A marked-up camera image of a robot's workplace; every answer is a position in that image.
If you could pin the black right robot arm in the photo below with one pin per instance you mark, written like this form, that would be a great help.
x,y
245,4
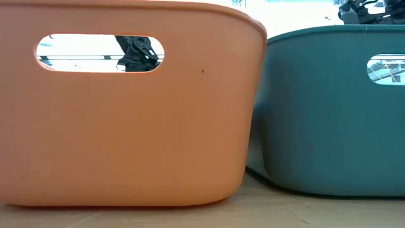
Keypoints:
x,y
395,16

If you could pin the orange plastic bin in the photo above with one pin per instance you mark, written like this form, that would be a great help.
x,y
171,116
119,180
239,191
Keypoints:
x,y
126,133

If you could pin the teal plastic bin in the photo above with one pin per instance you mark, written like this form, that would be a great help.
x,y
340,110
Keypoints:
x,y
332,126

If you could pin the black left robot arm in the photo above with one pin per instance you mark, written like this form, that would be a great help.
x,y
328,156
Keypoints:
x,y
136,57

